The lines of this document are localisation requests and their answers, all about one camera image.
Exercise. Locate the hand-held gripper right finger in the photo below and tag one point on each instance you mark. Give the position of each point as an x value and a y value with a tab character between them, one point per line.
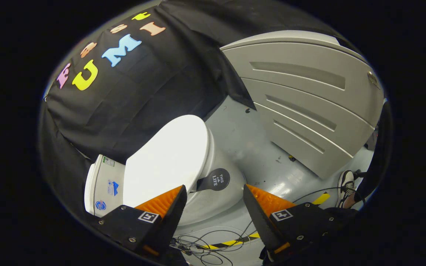
259	221

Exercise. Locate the white toilet lid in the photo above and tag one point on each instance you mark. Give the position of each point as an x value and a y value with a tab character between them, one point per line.
168	159

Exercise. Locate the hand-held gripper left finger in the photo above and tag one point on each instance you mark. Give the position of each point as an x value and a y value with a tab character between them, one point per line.
172	218

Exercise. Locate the black backdrop cloth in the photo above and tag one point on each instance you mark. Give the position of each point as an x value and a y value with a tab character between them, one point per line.
142	92

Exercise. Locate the person's shoe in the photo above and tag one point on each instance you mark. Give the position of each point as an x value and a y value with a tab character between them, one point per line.
346	184

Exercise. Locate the white toilet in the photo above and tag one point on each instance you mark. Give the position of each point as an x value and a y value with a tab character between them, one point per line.
105	184

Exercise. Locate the grey drawer cabinet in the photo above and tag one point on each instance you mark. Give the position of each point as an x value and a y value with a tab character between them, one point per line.
301	111

